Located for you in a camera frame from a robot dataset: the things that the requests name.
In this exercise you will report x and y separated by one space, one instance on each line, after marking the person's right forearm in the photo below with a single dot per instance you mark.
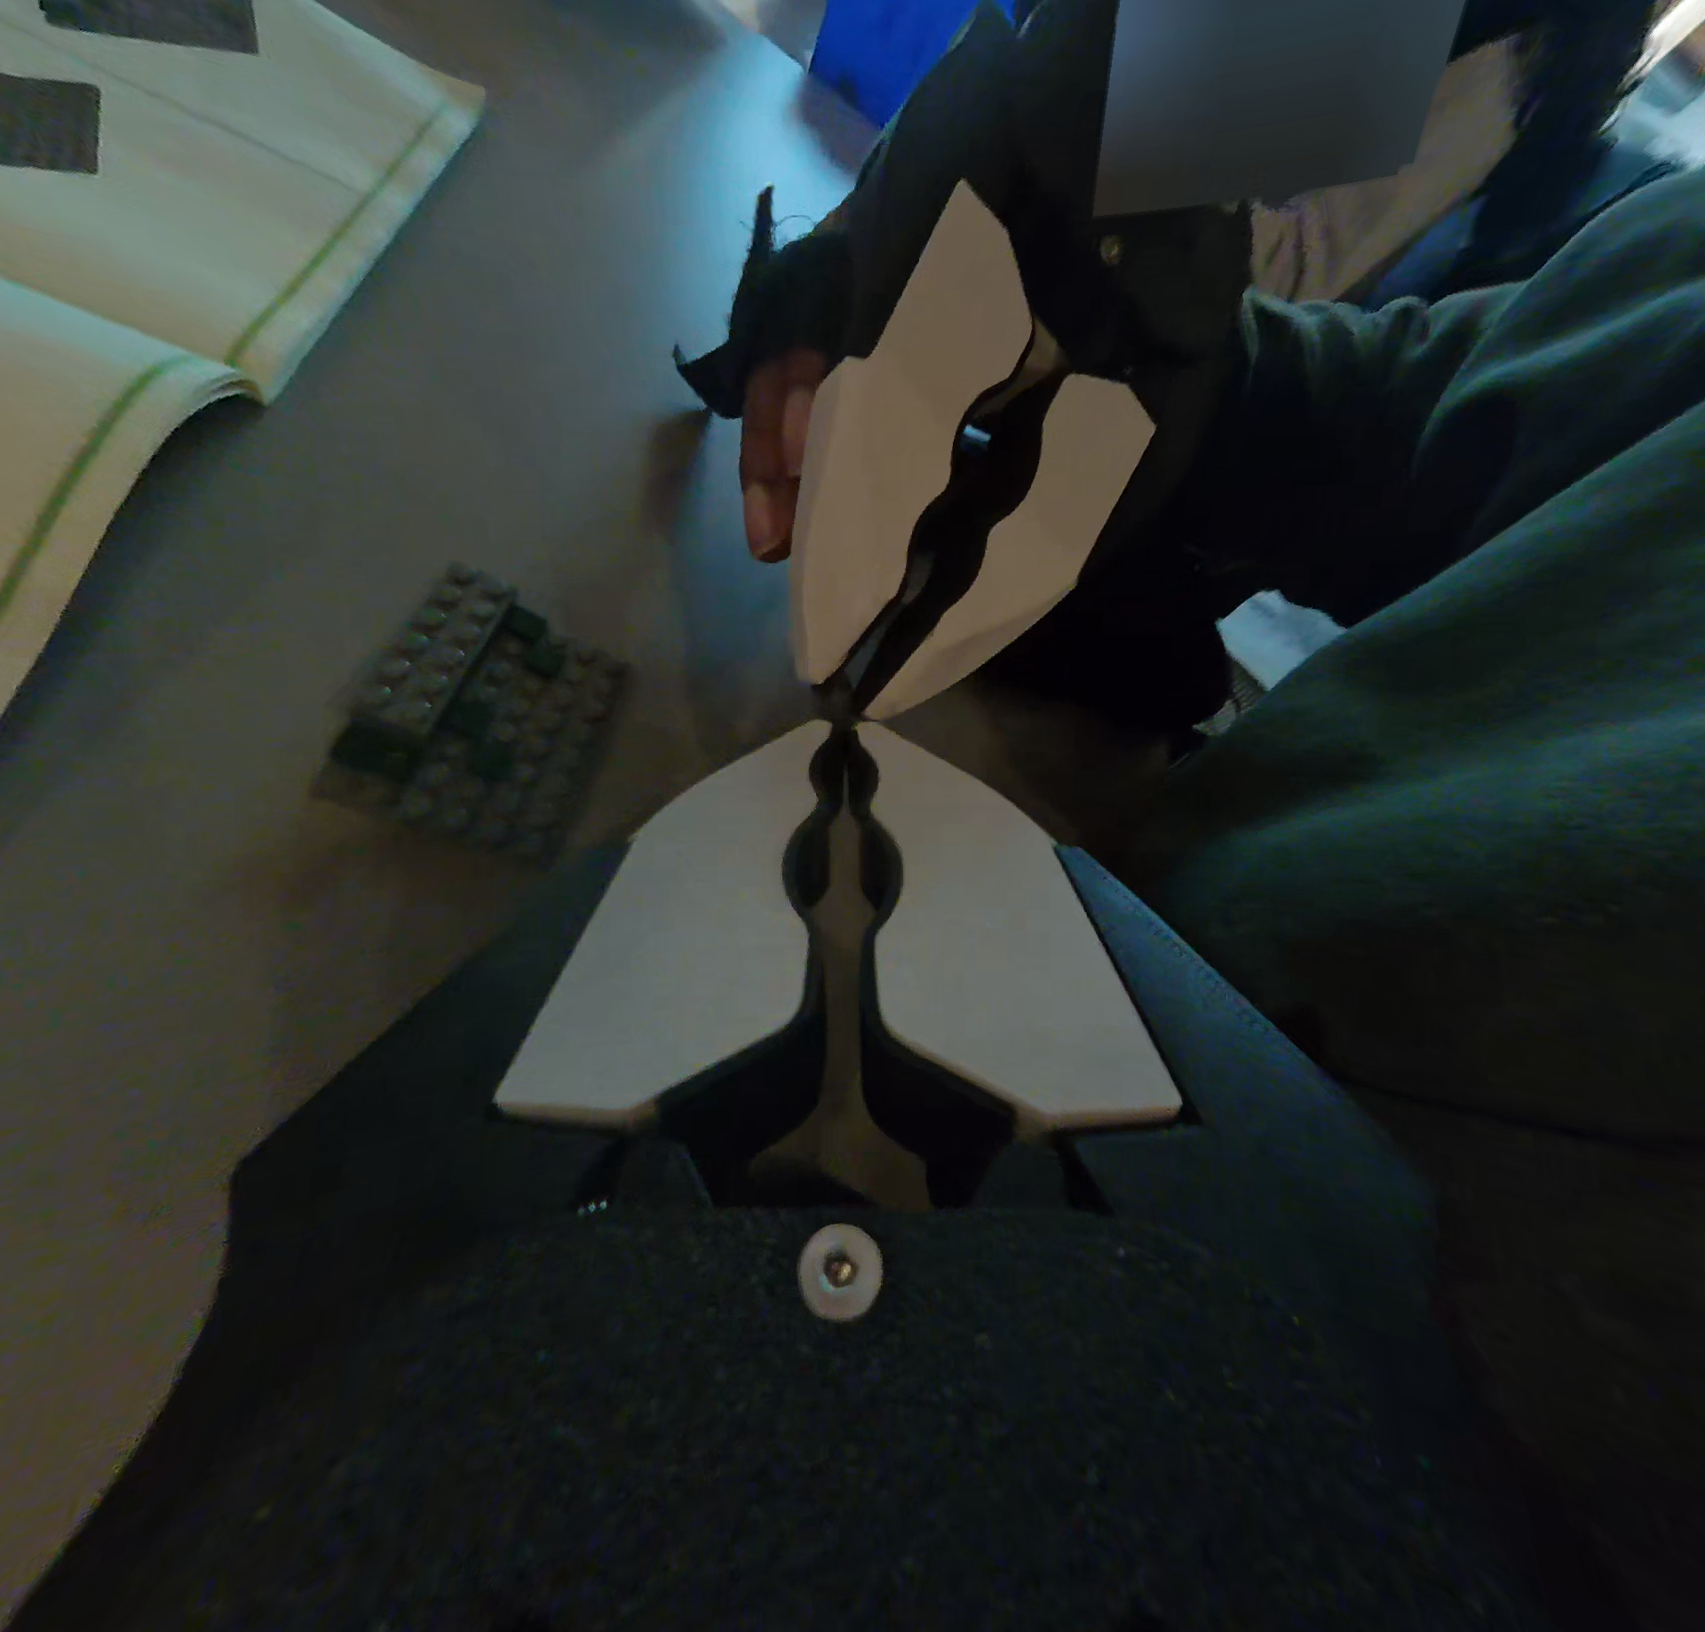
1400 394

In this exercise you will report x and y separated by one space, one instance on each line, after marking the blue plastic bin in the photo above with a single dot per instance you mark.
892 20

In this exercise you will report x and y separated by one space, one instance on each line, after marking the open instruction booklet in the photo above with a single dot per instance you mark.
172 261

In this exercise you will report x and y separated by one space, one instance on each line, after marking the person's dark green hoodie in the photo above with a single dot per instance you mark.
1466 792

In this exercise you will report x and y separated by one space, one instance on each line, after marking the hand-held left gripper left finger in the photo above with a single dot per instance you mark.
654 979

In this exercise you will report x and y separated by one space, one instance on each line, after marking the person's right hand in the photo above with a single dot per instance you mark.
776 459

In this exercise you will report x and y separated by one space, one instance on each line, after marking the grey studded building plate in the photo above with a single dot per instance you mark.
493 726

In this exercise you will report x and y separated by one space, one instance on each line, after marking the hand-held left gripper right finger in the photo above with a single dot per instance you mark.
1026 979

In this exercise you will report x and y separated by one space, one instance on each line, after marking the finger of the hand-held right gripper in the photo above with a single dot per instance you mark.
878 459
1082 486

